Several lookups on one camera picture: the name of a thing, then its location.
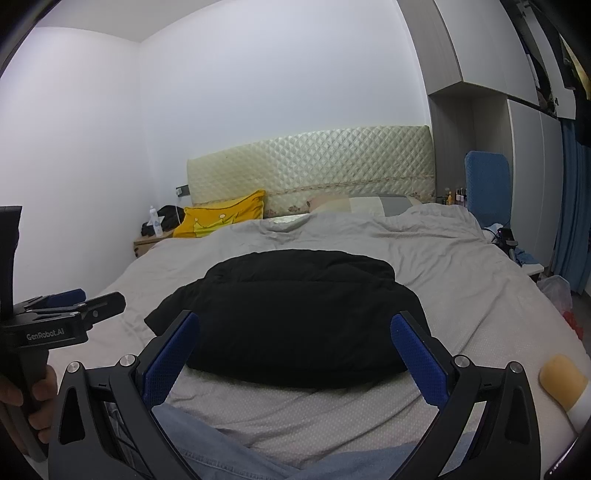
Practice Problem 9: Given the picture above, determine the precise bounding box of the person's left hand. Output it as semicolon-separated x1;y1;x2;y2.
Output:
0;362;58;450

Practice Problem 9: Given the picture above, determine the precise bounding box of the grey built-in wardrobe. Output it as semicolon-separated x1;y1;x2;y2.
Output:
427;0;583;278

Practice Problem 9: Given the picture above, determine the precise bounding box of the grey and pink patchwork pillow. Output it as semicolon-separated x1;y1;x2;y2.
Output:
307;194;423;217

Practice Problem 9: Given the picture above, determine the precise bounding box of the yellow plush object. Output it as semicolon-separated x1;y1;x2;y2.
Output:
539;354;587;411

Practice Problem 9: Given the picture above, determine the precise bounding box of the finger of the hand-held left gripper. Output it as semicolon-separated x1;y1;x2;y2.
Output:
71;292;127;329
21;289;87;315

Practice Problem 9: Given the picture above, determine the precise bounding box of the cream quilted headboard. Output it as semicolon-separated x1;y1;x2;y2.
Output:
187;126;437;217

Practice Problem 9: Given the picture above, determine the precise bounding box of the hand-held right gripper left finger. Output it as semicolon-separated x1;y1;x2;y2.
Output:
48;310;201;480

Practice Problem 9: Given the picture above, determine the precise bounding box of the yellow pillow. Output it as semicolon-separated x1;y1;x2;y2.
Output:
173;189;267;239

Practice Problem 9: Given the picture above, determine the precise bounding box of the bed with grey duvet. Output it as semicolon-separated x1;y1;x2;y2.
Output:
88;203;591;472

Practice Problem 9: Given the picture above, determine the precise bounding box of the black puffer jacket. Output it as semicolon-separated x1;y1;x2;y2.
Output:
144;249;430;389

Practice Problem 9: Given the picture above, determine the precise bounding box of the blue chair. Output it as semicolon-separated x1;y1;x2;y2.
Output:
464;151;513;232

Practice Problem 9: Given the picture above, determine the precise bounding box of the red plastic bag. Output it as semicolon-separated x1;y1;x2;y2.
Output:
563;309;585;337

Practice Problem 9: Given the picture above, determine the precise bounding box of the black bag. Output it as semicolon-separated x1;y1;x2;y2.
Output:
141;205;188;236

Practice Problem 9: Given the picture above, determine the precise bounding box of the black device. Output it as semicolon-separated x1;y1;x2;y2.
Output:
496;227;520;259

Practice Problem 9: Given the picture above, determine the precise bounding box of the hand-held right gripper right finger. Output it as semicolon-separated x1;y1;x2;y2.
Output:
390;311;541;480

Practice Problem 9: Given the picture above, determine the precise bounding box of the clear plastic bag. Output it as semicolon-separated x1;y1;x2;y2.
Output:
537;275;573;319

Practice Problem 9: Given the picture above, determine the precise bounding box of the wooden nightstand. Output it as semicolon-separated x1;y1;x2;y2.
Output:
134;229;174;258

